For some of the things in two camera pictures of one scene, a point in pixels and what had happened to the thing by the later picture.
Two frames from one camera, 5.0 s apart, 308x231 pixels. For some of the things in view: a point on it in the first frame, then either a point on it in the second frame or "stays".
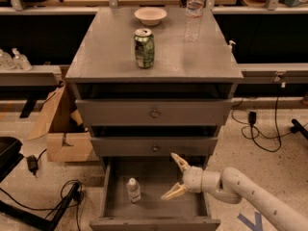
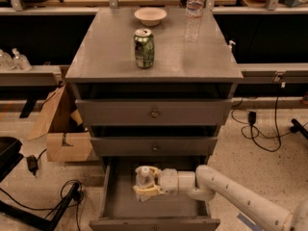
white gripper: x=193 y=178 → x=168 y=181
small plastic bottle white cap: x=134 y=191 → x=144 y=176
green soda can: x=143 y=48 stays
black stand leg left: x=38 y=221 stays
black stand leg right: x=297 y=127 stays
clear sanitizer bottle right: x=20 y=61 stays
